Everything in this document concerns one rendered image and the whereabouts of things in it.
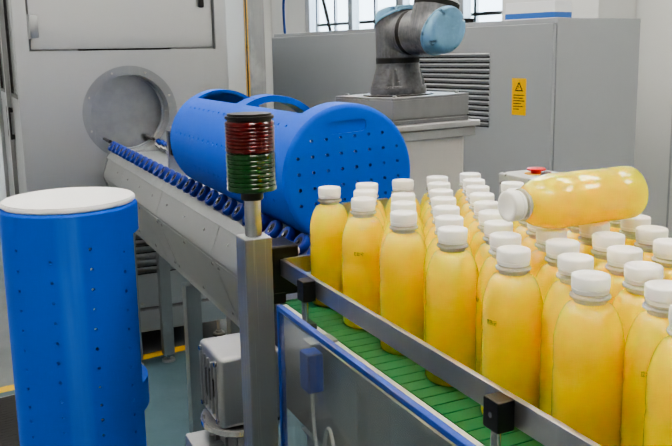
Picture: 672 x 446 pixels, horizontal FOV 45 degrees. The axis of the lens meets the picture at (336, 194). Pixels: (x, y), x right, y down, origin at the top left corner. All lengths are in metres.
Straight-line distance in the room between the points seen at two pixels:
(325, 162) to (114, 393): 0.68
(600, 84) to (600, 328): 2.59
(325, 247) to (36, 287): 0.65
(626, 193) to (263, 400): 0.55
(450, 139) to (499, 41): 1.28
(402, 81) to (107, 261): 0.89
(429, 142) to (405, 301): 0.98
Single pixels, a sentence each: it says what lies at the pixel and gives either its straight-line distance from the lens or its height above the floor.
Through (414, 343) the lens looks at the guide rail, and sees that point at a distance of 1.03.
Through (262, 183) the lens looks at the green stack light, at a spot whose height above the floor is 1.17.
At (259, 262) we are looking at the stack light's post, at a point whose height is 1.07.
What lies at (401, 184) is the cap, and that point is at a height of 1.10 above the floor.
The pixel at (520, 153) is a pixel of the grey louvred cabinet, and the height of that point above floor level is 0.92.
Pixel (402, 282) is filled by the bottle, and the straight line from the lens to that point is 1.15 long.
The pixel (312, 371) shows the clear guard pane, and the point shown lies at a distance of 1.17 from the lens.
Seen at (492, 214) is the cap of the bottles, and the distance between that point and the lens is 1.15.
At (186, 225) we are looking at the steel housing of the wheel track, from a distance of 2.31.
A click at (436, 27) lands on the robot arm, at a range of 2.01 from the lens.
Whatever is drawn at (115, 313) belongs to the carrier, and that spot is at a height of 0.80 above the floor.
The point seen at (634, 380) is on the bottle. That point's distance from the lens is 0.86.
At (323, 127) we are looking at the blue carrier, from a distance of 1.56.
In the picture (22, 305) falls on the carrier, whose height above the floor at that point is 0.83.
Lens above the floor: 1.33
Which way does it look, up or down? 10 degrees down
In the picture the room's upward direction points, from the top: 1 degrees counter-clockwise
